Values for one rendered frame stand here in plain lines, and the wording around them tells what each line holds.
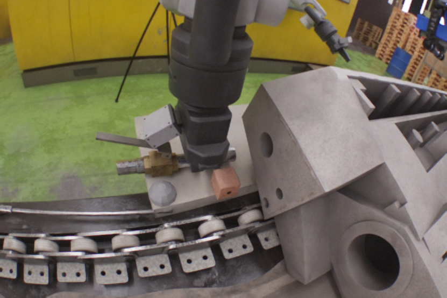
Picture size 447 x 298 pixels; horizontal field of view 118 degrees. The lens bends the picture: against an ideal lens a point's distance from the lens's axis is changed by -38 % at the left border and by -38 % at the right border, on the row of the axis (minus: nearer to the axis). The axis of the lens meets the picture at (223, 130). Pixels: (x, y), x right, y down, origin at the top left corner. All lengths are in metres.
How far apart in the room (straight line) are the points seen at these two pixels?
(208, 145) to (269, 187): 0.10
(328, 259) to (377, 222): 0.11
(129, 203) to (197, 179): 0.12
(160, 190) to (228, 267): 0.16
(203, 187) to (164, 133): 0.11
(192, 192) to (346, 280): 0.26
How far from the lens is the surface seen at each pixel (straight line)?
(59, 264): 0.37
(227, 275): 0.35
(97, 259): 0.32
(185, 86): 0.22
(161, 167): 0.32
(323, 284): 0.39
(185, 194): 0.33
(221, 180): 0.31
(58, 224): 0.38
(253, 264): 0.37
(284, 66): 2.99
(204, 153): 0.25
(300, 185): 0.24
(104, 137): 0.29
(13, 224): 0.42
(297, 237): 0.31
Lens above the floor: 1.07
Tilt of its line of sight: 39 degrees down
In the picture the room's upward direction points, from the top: 13 degrees clockwise
